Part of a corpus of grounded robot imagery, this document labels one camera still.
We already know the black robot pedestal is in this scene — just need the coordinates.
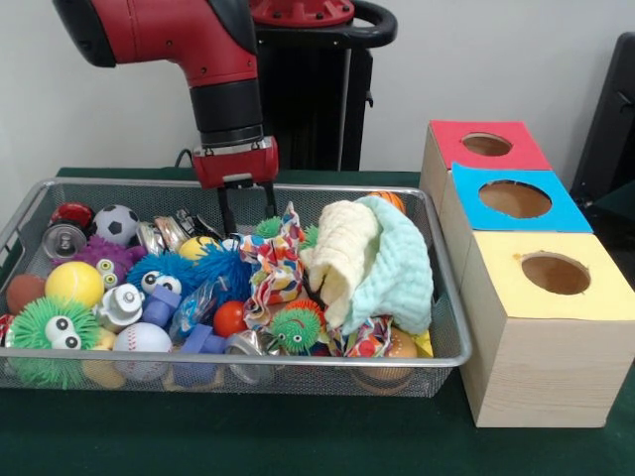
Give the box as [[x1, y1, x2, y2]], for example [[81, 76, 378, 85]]
[[250, 0, 399, 173]]

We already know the wooden box with three holes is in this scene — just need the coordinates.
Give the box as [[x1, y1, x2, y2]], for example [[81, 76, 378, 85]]
[[419, 118, 635, 428]]

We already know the cream waffle cloth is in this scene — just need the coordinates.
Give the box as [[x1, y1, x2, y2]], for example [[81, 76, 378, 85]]
[[299, 198, 381, 328]]

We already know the colourful patterned cloth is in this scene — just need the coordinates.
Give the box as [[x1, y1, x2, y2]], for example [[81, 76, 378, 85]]
[[238, 200, 307, 331]]

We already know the green spiky googly-eyed ball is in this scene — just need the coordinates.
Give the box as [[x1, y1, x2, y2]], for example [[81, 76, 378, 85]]
[[8, 296, 104, 388]]

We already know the blue spiky ball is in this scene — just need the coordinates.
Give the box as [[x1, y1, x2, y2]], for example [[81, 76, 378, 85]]
[[126, 252, 197, 301]]

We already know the white baseball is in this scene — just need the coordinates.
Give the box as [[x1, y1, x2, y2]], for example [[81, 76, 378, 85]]
[[112, 321, 174, 381]]

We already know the dark green table cloth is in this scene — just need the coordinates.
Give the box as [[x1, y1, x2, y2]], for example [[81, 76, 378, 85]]
[[0, 167, 635, 476], [592, 180, 635, 214]]

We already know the yellow ball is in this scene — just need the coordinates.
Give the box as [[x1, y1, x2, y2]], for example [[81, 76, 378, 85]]
[[44, 261, 105, 308]]

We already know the spiky multicolour caterpillar toy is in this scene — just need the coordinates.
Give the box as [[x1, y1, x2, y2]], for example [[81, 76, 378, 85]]
[[269, 301, 324, 354]]

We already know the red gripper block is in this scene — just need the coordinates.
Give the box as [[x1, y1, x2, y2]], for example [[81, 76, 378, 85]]
[[191, 137, 281, 237]]

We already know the purple spiky googly-eyed toy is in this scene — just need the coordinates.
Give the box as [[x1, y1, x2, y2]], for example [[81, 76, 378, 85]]
[[52, 235, 149, 290]]

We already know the mint waffle cloth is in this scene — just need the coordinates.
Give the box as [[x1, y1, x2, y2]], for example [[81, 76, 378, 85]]
[[340, 194, 434, 334]]

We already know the shallow wire mesh bin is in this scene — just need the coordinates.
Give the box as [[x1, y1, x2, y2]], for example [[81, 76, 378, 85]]
[[0, 177, 475, 398]]

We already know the small soccer ball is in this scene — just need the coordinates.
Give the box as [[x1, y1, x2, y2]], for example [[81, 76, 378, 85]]
[[91, 204, 141, 248]]

